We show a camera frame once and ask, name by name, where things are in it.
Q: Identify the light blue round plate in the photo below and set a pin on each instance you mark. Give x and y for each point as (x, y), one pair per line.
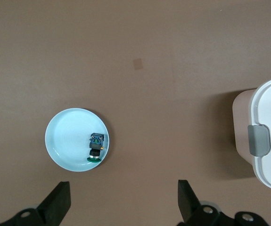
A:
(69, 141)

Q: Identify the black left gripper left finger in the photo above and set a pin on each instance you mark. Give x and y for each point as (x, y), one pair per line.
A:
(52, 207)

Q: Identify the green push button switch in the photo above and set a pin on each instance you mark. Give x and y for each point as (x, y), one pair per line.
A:
(96, 146)

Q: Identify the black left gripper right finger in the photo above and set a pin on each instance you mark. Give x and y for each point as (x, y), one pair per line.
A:
(189, 207)

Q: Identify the small brown tape patch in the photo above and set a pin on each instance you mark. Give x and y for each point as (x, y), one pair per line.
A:
(137, 64)

